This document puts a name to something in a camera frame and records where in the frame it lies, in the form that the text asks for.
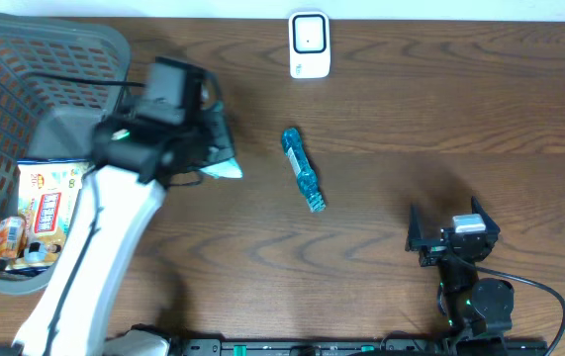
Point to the grey plastic basket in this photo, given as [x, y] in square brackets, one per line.
[58, 79]

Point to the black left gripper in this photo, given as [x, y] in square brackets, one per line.
[220, 99]

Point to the orange small box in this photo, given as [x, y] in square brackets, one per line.
[12, 231]

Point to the white barcode scanner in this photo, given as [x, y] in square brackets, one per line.
[309, 45]

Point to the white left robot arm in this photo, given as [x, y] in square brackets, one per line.
[112, 212]

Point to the blue mouthwash bottle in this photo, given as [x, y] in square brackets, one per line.
[306, 177]

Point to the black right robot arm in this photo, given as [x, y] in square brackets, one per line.
[476, 308]

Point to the yellow snack bag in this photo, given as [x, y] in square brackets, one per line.
[48, 191]

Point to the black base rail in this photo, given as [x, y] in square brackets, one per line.
[400, 345]

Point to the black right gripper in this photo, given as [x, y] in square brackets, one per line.
[437, 247]

